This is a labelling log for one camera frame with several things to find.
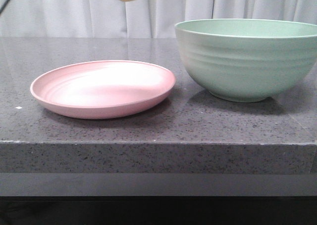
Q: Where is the white curtain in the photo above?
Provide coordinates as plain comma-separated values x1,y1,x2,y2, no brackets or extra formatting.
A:
0,0,317,38

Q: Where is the pink plate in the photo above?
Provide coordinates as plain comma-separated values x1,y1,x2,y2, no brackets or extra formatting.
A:
30,60,176,119

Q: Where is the green bowl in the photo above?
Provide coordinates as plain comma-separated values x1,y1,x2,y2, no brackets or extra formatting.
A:
175,19,317,103

